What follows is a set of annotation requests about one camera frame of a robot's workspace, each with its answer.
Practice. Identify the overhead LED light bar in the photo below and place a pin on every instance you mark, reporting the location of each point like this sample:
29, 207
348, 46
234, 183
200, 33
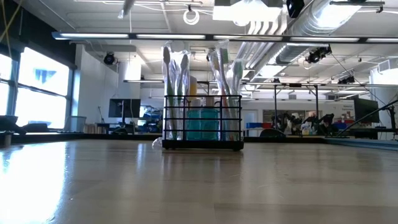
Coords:
171, 36

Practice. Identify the large window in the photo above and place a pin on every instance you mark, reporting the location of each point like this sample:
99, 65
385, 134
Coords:
43, 77

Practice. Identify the black ceiling spotlight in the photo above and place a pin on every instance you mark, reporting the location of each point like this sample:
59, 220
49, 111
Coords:
109, 58

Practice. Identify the grey waste bin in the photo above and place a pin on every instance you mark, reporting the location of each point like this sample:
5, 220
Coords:
77, 124

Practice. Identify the orange toothbrush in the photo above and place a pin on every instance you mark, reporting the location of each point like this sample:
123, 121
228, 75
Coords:
214, 60

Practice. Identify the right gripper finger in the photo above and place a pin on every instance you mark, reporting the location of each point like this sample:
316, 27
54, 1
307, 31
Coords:
295, 7

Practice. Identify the black aluminium table frame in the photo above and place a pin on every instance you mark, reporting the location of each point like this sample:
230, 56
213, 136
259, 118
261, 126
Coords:
62, 137

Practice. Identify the silver ventilation duct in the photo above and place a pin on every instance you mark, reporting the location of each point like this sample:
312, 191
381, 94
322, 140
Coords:
311, 18

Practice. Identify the black metal rack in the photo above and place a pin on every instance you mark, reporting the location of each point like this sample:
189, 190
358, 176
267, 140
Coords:
295, 85

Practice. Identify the white yellow wipes canister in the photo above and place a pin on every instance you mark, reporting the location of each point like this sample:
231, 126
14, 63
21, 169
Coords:
193, 88

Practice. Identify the black computer monitor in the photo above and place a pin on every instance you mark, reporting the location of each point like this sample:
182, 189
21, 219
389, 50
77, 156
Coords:
124, 108
366, 110

